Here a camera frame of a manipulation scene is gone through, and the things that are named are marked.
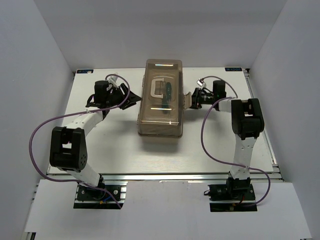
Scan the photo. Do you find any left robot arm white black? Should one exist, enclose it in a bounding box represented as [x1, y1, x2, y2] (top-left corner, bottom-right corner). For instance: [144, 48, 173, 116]
[49, 80, 142, 200]

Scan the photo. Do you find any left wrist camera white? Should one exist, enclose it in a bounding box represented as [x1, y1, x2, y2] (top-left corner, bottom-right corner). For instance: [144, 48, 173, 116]
[106, 75, 118, 88]

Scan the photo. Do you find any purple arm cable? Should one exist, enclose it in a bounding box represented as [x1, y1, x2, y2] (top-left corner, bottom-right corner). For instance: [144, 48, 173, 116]
[28, 73, 131, 210]
[197, 75, 272, 207]

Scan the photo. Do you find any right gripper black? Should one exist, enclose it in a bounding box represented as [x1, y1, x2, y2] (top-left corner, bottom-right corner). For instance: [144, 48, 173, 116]
[181, 87, 216, 109]

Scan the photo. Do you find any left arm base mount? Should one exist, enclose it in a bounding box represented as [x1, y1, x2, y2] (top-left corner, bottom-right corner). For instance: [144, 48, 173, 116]
[73, 183, 127, 210]

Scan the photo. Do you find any blue label sticker left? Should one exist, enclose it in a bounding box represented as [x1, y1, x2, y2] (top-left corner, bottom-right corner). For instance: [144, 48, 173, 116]
[76, 69, 94, 74]

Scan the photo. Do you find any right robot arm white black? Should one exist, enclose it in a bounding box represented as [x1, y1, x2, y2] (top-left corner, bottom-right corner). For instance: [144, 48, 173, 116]
[191, 77, 265, 200]

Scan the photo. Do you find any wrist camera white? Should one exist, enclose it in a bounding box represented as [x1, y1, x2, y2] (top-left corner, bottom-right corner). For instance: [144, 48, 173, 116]
[106, 75, 118, 88]
[196, 78, 207, 90]

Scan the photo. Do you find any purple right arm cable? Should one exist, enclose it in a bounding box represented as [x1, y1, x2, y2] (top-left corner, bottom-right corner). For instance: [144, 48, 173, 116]
[197, 75, 272, 207]

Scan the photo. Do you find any beige cantilever toolbox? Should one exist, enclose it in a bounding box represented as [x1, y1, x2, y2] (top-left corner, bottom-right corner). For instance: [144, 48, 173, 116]
[137, 59, 192, 138]

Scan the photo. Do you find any large green handle screwdriver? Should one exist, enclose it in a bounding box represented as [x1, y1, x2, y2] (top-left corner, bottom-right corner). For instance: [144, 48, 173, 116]
[161, 96, 171, 114]

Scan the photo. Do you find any green handle long screwdriver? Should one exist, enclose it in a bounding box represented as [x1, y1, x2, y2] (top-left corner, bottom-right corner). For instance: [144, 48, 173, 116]
[165, 82, 172, 101]

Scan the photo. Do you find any blue label sticker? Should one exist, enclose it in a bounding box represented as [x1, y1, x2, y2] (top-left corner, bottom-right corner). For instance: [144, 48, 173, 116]
[76, 69, 94, 74]
[224, 67, 243, 72]

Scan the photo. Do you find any blue label sticker right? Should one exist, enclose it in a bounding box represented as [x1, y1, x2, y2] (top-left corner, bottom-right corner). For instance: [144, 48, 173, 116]
[224, 67, 243, 72]

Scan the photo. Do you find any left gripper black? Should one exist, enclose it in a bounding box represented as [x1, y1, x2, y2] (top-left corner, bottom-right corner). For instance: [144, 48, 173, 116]
[106, 83, 143, 111]

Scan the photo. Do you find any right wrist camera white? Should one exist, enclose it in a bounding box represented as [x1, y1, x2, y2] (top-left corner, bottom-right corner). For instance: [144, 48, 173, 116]
[196, 78, 207, 90]

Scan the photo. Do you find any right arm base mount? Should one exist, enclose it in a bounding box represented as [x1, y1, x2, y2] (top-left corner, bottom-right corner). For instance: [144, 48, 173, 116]
[203, 184, 258, 213]

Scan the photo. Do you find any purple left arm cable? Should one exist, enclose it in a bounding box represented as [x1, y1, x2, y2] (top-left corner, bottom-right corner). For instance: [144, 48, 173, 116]
[28, 73, 131, 210]

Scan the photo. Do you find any aluminium front rail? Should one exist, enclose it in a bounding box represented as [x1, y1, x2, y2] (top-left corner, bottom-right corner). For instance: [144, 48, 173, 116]
[47, 172, 283, 181]

